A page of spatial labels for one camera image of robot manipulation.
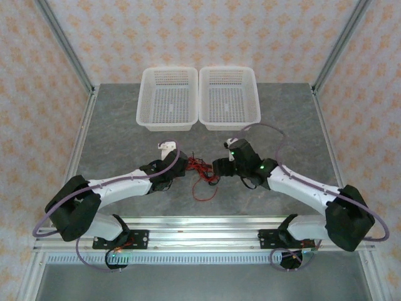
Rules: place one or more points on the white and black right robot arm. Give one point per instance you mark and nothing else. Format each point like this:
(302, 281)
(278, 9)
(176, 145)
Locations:
(300, 188)

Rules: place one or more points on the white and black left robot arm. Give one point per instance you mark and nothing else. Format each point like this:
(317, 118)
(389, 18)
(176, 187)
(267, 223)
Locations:
(119, 188)

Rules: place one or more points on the white plastic perforated basket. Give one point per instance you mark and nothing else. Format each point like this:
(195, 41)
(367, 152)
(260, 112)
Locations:
(225, 78)
(150, 103)

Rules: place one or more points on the black base controller board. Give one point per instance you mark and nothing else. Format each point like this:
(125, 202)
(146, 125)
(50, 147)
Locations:
(117, 260)
(291, 261)

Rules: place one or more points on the grey metal panel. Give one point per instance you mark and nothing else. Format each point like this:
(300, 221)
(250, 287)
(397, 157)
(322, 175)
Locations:
(203, 285)

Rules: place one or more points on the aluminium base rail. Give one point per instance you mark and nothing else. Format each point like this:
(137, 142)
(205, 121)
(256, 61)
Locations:
(203, 233)

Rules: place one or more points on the aluminium table side rail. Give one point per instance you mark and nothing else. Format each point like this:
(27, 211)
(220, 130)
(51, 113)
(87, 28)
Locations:
(326, 131)
(84, 125)

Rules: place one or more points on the aluminium frame post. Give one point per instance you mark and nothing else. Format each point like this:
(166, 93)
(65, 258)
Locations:
(64, 40)
(343, 40)

